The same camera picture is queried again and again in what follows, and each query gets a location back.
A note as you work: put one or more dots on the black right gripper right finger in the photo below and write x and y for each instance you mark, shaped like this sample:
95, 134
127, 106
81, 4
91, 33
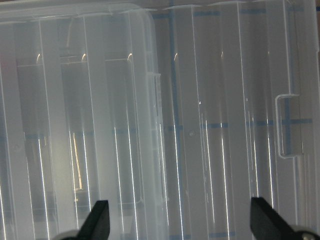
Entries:
267, 224

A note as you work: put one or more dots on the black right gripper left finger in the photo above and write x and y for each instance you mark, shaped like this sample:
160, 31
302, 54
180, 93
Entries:
97, 224

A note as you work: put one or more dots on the clear plastic storage box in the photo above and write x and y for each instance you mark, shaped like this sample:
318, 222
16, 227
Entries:
80, 119

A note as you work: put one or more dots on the clear plastic box lid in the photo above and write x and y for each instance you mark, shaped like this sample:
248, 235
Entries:
240, 84

